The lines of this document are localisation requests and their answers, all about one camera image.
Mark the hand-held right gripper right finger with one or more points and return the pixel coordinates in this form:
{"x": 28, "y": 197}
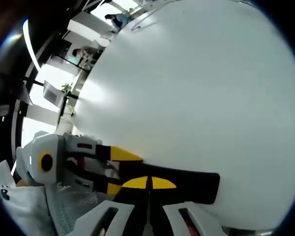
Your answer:
{"x": 186, "y": 221}

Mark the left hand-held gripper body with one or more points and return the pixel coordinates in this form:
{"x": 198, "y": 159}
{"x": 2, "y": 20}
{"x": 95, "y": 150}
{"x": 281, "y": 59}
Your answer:
{"x": 54, "y": 159}

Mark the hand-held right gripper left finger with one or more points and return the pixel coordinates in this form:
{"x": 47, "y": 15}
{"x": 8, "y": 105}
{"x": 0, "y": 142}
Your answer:
{"x": 118, "y": 216}

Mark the black remote control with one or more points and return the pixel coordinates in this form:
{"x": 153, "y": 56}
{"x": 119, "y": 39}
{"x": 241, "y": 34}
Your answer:
{"x": 191, "y": 186}

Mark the person's right hand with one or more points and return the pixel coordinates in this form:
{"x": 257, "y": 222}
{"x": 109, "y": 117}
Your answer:
{"x": 102, "y": 231}

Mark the grey mesh office chair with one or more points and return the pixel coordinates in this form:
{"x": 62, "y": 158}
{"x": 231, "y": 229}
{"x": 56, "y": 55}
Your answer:
{"x": 71, "y": 204}

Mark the person's white shirt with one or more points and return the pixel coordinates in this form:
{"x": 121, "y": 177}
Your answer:
{"x": 22, "y": 209}

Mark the small green plant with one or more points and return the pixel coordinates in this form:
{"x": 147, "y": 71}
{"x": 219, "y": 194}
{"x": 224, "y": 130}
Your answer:
{"x": 67, "y": 88}

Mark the white box cabinet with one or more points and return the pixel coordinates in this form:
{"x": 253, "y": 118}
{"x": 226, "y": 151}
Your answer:
{"x": 52, "y": 93}

